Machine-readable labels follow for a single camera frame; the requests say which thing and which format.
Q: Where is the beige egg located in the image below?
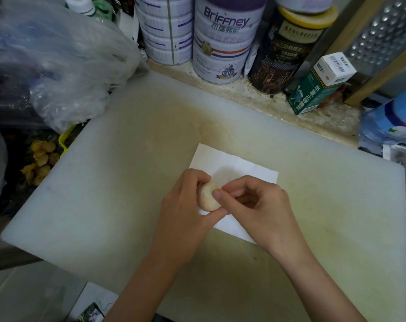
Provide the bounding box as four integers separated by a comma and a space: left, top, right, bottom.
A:
197, 181, 224, 212

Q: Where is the crumpled translucent plastic bag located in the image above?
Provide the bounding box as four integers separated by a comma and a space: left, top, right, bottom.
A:
0, 0, 142, 134

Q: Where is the white printed card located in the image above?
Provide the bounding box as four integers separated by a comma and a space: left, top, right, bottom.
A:
66, 282, 119, 322

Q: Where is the white purple tin gold lid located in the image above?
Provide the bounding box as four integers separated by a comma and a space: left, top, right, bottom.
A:
273, 0, 335, 14
133, 0, 194, 67

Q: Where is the white tin purple band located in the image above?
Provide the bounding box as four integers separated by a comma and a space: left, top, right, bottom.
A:
192, 0, 269, 85

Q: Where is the metal grater wooden frame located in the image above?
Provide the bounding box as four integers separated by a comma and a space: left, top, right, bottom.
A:
325, 0, 406, 107

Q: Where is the white tape roll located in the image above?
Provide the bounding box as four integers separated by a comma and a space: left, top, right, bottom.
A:
117, 9, 140, 44

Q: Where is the green white small carton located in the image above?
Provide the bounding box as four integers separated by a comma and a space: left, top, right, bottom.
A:
286, 52, 357, 115

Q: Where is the white plastic cutting board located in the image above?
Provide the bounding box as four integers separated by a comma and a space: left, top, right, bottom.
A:
0, 70, 406, 322

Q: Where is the pile of yellow dried fruits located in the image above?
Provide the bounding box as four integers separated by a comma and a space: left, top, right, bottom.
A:
21, 140, 61, 186

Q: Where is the dark tin yellow lid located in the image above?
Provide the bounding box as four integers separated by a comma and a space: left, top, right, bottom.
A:
248, 4, 339, 95

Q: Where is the white foil pouch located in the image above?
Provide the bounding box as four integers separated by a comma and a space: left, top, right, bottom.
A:
243, 47, 260, 77

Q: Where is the small white cap bottle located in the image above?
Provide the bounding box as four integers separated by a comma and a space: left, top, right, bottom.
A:
64, 0, 98, 18

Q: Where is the white paper sheet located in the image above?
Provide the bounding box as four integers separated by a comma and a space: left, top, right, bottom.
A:
188, 143, 279, 245

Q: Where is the yellow green basket rim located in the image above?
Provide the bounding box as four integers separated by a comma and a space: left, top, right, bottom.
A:
58, 123, 77, 157

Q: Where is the blue plastic bottle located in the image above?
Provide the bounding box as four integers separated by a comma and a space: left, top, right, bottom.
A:
359, 84, 406, 146

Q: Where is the person's left hand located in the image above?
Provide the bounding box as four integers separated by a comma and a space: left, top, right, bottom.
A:
149, 168, 229, 265

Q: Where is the person's right hand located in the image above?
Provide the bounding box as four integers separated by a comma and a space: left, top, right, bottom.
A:
212, 175, 313, 262

